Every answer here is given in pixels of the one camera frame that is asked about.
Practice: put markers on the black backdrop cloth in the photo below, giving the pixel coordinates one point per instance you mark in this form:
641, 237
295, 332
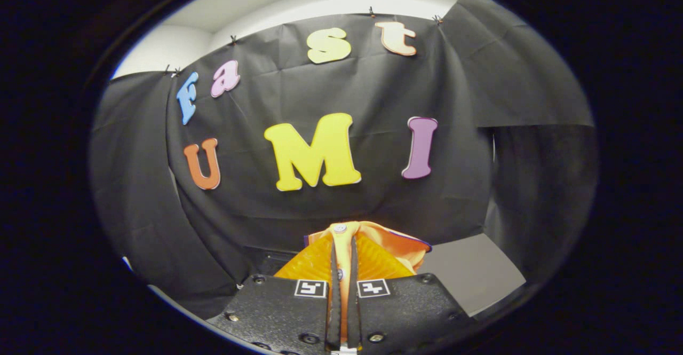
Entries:
320, 93

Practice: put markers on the dark washing machine lid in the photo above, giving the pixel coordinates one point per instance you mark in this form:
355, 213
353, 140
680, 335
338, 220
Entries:
267, 261

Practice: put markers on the beige cabinet with dark top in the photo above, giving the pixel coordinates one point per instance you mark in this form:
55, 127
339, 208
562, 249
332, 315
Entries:
469, 275

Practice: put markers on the yellow orange shirt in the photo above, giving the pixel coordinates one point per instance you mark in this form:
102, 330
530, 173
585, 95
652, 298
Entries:
395, 245

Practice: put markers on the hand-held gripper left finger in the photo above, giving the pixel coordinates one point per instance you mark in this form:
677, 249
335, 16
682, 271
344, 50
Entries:
277, 312

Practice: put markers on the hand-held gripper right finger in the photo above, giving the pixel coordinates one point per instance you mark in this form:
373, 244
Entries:
411, 307

